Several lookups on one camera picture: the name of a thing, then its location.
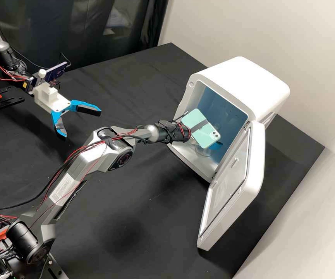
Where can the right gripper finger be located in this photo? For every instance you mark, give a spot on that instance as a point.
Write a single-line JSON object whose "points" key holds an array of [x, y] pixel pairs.
{"points": [[218, 146]]}

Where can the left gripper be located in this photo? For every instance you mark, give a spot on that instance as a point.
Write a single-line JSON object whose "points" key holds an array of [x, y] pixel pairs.
{"points": [[47, 97]]}

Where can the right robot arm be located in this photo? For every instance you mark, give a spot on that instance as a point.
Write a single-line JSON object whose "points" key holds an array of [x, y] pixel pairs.
{"points": [[83, 162]]}

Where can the incubator door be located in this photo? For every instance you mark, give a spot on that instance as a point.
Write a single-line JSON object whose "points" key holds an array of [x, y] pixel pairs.
{"points": [[237, 186]]}

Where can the white incubator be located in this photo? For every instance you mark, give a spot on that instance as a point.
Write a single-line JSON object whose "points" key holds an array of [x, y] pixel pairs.
{"points": [[242, 87]]}

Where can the black mounting plate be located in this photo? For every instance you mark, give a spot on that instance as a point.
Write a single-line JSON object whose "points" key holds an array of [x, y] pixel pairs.
{"points": [[3, 104]]}

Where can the right wrist camera phone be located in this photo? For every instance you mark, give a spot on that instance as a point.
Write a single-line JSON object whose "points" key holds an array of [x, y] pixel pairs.
{"points": [[201, 128]]}

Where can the wrist camera phone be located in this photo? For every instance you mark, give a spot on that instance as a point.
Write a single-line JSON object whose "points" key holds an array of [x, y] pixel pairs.
{"points": [[55, 71], [201, 128]]}

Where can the left wrist camera phone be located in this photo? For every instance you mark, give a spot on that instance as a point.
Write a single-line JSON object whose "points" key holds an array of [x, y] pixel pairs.
{"points": [[55, 71]]}

